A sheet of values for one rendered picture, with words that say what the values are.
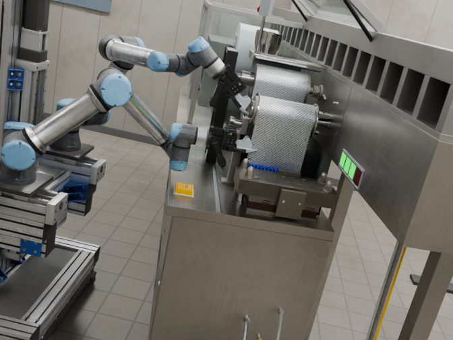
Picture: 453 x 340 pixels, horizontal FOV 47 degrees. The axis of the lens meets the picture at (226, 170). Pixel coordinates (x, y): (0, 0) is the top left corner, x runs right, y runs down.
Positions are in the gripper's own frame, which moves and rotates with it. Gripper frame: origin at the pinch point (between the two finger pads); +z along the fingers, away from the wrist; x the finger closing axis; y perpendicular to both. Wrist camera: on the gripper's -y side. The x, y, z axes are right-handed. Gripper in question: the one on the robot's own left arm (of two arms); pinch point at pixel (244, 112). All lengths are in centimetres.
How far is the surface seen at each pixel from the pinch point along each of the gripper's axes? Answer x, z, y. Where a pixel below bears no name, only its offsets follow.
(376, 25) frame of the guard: -19, 0, 58
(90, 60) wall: 349, -58, -115
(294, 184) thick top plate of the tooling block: -20.8, 30.1, -1.0
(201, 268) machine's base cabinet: -31, 31, -49
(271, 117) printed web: -5.1, 7.3, 7.6
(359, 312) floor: 59, 161, -26
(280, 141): -5.2, 17.8, 4.7
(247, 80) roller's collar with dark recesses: 23.1, -4.9, 8.6
